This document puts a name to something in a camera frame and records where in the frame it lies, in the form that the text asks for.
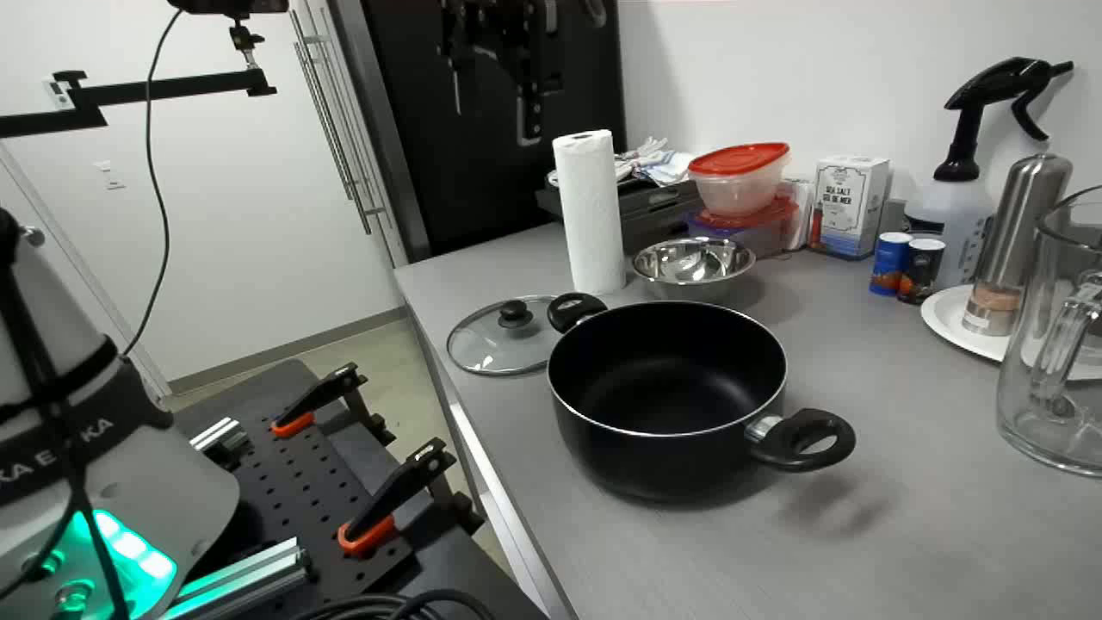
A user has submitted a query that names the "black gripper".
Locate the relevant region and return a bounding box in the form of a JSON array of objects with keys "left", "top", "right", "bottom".
[{"left": 444, "top": 0, "right": 552, "bottom": 148}]

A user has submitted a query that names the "glass lid with black knob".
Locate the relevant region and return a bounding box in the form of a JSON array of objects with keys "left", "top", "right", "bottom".
[{"left": 444, "top": 293, "right": 567, "bottom": 380}]

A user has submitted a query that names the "clear container with red lid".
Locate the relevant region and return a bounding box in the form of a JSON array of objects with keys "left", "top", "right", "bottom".
[
  {"left": 693, "top": 188, "right": 801, "bottom": 258},
  {"left": 684, "top": 137, "right": 793, "bottom": 220}
]

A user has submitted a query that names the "white paper towel roll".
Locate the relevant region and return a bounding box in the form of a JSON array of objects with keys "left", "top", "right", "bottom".
[{"left": 547, "top": 128, "right": 629, "bottom": 301}]

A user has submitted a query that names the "white striped kitchen towel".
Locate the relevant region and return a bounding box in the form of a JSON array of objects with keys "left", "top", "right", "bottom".
[{"left": 547, "top": 135, "right": 703, "bottom": 192}]

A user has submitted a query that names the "steel mixing bowl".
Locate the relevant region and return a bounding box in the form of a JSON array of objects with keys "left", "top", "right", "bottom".
[{"left": 628, "top": 233, "right": 760, "bottom": 296}]

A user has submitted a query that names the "black orange clamp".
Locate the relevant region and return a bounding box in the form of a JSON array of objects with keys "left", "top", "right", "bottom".
[
  {"left": 335, "top": 434, "right": 490, "bottom": 562},
  {"left": 265, "top": 363, "right": 399, "bottom": 449}
]

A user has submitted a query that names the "white carton box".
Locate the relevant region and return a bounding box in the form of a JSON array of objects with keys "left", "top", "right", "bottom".
[{"left": 809, "top": 154, "right": 895, "bottom": 263}]

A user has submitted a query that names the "blue spice jar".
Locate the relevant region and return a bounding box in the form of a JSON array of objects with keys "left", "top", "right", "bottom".
[{"left": 866, "top": 226, "right": 915, "bottom": 301}]

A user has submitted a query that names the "black perforated mounting board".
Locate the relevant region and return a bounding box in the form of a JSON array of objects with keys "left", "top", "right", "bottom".
[{"left": 170, "top": 356, "right": 547, "bottom": 620}]

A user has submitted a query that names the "dark spice jar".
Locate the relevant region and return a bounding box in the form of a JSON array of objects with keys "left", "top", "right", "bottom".
[{"left": 898, "top": 233, "right": 949, "bottom": 305}]

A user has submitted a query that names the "spray bottle with black trigger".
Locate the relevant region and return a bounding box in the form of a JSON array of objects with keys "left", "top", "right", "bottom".
[{"left": 903, "top": 54, "right": 1076, "bottom": 289}]

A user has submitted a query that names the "white plate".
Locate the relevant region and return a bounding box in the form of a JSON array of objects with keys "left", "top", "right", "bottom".
[{"left": 915, "top": 281, "right": 1102, "bottom": 385}]

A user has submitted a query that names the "aluminium extrusion bar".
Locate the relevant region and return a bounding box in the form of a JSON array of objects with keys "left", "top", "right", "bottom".
[{"left": 164, "top": 535, "right": 315, "bottom": 620}]

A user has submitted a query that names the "steel spice mill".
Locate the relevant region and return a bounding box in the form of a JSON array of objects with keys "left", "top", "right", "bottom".
[{"left": 962, "top": 148, "right": 1076, "bottom": 342}]

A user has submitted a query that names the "clear glass pitcher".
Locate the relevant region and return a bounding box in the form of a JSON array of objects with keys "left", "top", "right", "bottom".
[{"left": 993, "top": 184, "right": 1102, "bottom": 483}]

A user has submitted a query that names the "silver door handle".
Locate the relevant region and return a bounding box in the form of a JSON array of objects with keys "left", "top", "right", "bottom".
[{"left": 285, "top": 0, "right": 413, "bottom": 270}]

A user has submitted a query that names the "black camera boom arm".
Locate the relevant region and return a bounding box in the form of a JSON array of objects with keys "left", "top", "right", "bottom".
[{"left": 0, "top": 16, "right": 280, "bottom": 142}]

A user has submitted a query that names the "black camera cable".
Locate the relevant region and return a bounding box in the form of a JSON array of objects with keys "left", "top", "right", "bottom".
[{"left": 116, "top": 6, "right": 186, "bottom": 363}]

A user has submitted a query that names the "black pot with handles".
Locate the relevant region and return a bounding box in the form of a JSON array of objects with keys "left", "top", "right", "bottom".
[{"left": 543, "top": 289, "right": 862, "bottom": 507}]

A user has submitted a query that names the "black cable bundle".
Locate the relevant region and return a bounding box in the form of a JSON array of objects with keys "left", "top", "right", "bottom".
[{"left": 292, "top": 585, "right": 498, "bottom": 620}]

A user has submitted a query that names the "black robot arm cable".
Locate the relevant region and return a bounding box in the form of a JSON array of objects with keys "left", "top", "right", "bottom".
[{"left": 0, "top": 204, "right": 130, "bottom": 620}]

